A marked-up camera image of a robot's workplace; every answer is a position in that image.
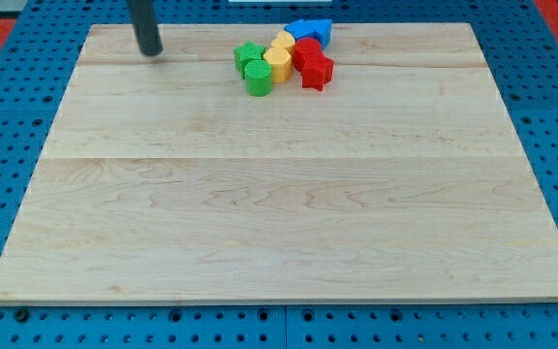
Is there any green cylinder block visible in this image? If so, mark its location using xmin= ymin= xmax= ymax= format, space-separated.
xmin=244 ymin=60 xmax=272 ymax=97

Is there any red star block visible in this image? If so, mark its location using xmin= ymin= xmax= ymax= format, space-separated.
xmin=300 ymin=54 xmax=334 ymax=91

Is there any yellow pentagon block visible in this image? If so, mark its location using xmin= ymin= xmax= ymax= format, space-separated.
xmin=263 ymin=48 xmax=293 ymax=83

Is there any light wooden board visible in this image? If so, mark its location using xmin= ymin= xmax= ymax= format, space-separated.
xmin=0 ymin=23 xmax=558 ymax=306

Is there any green star block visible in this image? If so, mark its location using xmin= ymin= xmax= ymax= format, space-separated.
xmin=233 ymin=41 xmax=266 ymax=79

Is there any red cylinder block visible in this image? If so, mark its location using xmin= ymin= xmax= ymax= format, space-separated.
xmin=293 ymin=37 xmax=322 ymax=72

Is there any yellow heart block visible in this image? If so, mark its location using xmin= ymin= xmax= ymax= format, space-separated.
xmin=270 ymin=31 xmax=295 ymax=55

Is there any blue cube block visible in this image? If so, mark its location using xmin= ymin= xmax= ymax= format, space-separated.
xmin=284 ymin=19 xmax=315 ymax=41

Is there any blue triangle block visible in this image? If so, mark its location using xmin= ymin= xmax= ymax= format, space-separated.
xmin=306 ymin=18 xmax=333 ymax=49

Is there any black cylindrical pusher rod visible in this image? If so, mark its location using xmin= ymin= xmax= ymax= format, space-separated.
xmin=127 ymin=0 xmax=163 ymax=57

